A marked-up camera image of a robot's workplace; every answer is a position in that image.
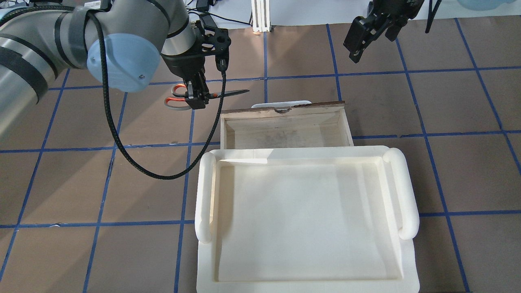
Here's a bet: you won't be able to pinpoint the white drawer handle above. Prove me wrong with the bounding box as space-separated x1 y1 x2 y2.
251 100 311 108

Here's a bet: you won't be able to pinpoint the white plastic tray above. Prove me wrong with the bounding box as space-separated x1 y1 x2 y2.
194 145 420 293

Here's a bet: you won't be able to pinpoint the brown wooden drawer cabinet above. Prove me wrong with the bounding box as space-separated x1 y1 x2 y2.
220 101 354 149

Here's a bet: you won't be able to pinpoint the orange grey handled scissors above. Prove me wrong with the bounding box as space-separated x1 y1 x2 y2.
164 83 250 111

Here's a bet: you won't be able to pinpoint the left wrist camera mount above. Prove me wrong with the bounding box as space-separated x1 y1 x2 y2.
193 20 232 72

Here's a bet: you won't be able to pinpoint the white aluminium frame post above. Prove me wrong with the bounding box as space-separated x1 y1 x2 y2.
251 0 271 33

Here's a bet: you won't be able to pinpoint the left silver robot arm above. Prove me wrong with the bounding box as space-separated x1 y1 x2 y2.
1 0 205 140

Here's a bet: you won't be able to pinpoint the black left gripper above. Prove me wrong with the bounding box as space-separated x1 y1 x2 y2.
162 54 210 109

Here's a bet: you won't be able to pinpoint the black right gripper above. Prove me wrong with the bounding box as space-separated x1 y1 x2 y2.
344 0 424 63

